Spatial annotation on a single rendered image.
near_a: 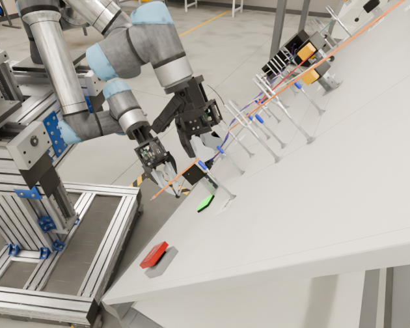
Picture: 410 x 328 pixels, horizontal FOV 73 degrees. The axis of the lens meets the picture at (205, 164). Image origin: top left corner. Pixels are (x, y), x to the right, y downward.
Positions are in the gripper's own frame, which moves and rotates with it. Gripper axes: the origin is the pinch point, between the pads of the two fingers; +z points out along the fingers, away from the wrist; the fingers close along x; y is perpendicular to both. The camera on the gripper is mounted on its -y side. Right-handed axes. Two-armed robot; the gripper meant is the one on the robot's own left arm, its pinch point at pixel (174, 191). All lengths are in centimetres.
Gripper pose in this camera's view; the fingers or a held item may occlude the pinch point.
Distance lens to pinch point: 78.0
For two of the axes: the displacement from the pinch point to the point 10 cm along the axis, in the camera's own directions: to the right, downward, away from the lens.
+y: 0.2, -2.0, -9.8
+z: 5.1, 8.4, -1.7
